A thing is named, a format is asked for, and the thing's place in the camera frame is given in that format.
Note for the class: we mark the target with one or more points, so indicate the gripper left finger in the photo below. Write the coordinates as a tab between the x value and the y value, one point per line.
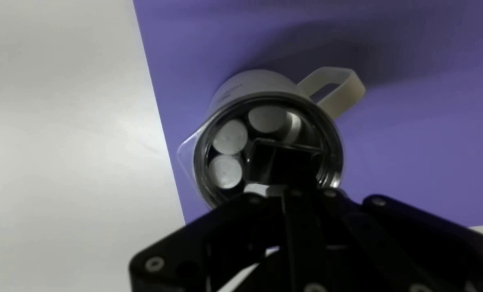
209	239

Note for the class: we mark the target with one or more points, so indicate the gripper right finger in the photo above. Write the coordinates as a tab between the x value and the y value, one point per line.
387	243

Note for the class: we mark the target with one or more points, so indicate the clear thermos cup lid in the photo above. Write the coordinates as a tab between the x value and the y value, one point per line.
229	138

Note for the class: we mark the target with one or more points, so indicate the purple mat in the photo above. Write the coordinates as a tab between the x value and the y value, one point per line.
407	134

